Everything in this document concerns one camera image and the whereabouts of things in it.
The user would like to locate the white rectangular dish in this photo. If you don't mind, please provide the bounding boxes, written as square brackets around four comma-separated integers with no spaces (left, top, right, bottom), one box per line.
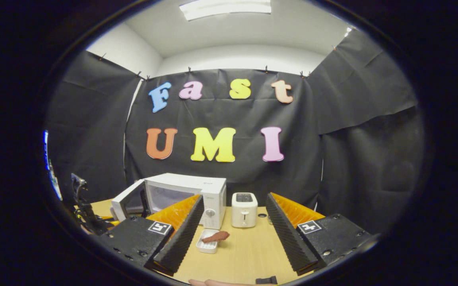
[196,229,220,254]

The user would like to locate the white toaster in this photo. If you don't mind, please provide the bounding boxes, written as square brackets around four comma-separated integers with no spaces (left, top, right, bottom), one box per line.
[231,193,258,228]

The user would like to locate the black backdrop cloth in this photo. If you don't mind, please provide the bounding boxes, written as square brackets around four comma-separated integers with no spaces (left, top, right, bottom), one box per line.
[44,28,426,235]

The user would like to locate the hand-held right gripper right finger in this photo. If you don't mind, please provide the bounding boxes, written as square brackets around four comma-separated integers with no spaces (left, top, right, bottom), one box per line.
[266,192,373,276]

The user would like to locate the white microwave oven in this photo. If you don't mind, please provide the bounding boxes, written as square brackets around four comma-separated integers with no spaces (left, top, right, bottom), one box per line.
[111,173,227,230]

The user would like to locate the brown meat piece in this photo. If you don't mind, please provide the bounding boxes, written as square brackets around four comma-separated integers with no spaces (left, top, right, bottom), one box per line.
[202,231,230,243]

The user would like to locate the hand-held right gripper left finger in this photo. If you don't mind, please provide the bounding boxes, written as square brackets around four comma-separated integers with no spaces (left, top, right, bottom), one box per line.
[96,194,205,276]

